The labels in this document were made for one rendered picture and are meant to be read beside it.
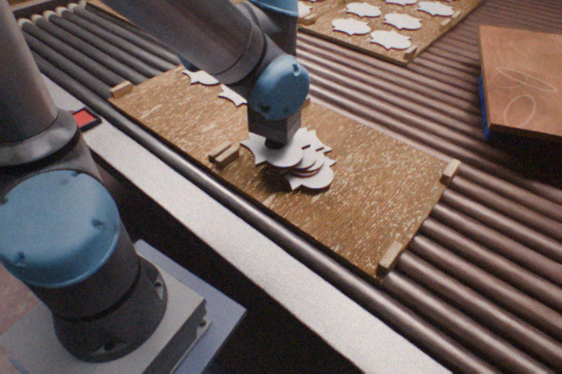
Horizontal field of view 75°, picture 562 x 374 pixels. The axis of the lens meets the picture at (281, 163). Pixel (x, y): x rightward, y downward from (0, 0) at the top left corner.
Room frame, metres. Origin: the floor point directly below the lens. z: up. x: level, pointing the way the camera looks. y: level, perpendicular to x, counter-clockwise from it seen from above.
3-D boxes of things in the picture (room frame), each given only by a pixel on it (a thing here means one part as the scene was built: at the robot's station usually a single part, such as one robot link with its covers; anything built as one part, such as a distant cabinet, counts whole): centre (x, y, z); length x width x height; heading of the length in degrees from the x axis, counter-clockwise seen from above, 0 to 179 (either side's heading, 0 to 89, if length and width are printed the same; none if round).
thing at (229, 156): (0.58, 0.12, 0.95); 0.06 x 0.02 x 0.03; 140
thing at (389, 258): (0.34, -0.18, 0.95); 0.06 x 0.02 x 0.03; 140
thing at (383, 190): (0.56, -0.12, 0.93); 0.41 x 0.35 x 0.02; 50
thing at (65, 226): (0.25, 0.25, 1.13); 0.13 x 0.12 x 0.14; 35
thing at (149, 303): (0.24, 0.24, 1.01); 0.15 x 0.15 x 0.10
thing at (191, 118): (0.83, 0.20, 0.93); 0.41 x 0.35 x 0.02; 50
